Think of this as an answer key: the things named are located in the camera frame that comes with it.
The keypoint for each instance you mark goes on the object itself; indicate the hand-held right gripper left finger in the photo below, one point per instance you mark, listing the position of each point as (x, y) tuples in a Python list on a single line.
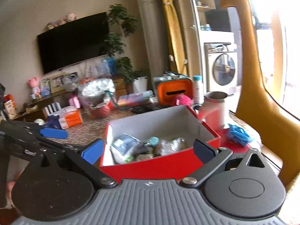
[(92, 153)]

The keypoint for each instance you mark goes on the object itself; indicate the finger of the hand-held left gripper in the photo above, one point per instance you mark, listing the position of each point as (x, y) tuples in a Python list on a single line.
[(54, 133), (58, 148)]

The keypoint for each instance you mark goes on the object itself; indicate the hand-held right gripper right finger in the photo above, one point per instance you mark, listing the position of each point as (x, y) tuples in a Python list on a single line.
[(204, 151)]

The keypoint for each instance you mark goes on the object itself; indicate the small clear plastic bag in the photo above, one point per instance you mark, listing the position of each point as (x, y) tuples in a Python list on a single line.
[(173, 145)]

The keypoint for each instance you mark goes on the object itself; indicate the light blue oval toy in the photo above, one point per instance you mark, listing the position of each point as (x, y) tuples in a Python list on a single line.
[(152, 141)]

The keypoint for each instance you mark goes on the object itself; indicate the red cardboard box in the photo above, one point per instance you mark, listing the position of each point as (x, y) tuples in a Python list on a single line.
[(152, 168)]

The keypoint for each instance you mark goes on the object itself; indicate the blue dumbbell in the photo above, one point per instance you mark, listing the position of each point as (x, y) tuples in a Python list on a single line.
[(53, 121)]

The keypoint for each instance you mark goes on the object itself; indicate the white round dome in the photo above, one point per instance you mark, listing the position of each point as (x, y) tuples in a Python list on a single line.
[(38, 121)]

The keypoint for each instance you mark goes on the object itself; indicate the orange tissue pack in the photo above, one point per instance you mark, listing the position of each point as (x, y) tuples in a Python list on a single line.
[(72, 119)]

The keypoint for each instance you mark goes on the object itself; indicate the red book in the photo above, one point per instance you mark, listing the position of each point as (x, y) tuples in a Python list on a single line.
[(225, 138)]

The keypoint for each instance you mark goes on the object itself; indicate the white router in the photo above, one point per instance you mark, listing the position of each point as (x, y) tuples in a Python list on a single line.
[(52, 107)]

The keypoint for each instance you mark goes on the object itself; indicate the white tissue pack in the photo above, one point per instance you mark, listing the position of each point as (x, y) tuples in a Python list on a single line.
[(66, 110)]

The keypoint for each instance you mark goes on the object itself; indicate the small white carton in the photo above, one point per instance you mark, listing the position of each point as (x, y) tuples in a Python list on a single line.
[(31, 109)]

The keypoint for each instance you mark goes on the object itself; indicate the printed carton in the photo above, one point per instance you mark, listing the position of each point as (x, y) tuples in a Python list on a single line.
[(9, 109)]

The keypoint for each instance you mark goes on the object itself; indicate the pink plastic toy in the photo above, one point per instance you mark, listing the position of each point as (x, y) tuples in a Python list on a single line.
[(75, 102)]

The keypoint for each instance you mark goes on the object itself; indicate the blue plastic gloves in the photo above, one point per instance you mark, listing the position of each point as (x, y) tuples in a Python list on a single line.
[(240, 133)]

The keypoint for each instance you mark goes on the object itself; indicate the small picture card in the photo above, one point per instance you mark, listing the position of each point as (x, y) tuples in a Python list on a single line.
[(45, 86)]

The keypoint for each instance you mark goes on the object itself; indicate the orange box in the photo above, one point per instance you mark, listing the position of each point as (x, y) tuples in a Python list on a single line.
[(9, 97)]

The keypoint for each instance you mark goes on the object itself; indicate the pink plush doll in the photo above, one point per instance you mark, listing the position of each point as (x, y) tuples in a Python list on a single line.
[(34, 84)]

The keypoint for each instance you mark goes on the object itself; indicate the crumpled clear plastic bag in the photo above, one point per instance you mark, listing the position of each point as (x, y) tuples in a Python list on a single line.
[(70, 82)]

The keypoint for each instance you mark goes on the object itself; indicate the pink furry ball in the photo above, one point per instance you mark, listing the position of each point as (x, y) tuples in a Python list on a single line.
[(182, 99)]

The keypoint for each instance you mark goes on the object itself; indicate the plastic bag of oranges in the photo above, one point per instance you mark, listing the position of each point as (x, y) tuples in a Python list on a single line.
[(84, 80)]

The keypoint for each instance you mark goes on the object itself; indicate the clear bag of orange balls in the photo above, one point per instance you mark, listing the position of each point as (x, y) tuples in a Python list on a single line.
[(98, 91)]

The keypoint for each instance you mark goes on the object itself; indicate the white bottle blue cap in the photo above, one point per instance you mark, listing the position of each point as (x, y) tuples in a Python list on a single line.
[(198, 89)]

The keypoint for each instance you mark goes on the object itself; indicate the black remote control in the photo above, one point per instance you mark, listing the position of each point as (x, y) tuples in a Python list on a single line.
[(141, 109)]

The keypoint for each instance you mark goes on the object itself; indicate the orange tissue holder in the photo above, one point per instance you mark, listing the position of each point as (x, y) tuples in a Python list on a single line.
[(173, 89)]

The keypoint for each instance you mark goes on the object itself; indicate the clear plastic case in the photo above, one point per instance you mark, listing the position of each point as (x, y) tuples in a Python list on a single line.
[(134, 98)]

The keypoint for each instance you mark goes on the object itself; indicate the wooden television cabinet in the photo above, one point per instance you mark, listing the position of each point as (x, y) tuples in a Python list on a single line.
[(120, 84)]

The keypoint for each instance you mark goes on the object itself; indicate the yellow giraffe figure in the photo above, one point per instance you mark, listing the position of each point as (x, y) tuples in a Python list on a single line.
[(253, 86)]

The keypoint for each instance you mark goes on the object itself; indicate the white washing machine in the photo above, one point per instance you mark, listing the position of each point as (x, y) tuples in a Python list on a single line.
[(222, 70)]

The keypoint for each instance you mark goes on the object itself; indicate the blue plastic bag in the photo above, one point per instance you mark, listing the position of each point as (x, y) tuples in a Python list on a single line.
[(109, 65)]

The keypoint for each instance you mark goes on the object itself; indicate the black television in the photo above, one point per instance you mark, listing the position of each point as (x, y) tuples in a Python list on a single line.
[(72, 42)]

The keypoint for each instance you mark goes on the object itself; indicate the grey plush toy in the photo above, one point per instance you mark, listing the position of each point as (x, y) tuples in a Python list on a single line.
[(50, 26)]

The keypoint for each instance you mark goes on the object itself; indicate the pink plush toy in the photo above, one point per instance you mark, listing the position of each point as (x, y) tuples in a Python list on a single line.
[(61, 21)]

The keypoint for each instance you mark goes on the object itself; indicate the beige plush bear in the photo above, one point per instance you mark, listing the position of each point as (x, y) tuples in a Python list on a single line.
[(71, 17)]

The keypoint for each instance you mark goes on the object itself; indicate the small blue container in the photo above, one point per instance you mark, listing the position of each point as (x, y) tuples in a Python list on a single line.
[(207, 27)]

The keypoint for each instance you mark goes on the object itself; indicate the beige tall cabinet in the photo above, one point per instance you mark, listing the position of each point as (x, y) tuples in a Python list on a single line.
[(187, 28)]

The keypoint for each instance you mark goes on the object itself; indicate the yellow curtain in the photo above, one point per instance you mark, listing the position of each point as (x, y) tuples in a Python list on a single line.
[(173, 28)]

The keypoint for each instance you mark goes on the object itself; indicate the standing air conditioner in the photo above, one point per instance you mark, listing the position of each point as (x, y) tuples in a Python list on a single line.
[(152, 28)]

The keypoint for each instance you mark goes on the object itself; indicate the tall potted tree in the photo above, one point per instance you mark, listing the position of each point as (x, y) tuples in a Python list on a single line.
[(119, 14)]

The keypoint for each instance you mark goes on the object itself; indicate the wooden photo frame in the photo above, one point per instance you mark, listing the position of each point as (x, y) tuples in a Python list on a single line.
[(57, 83)]

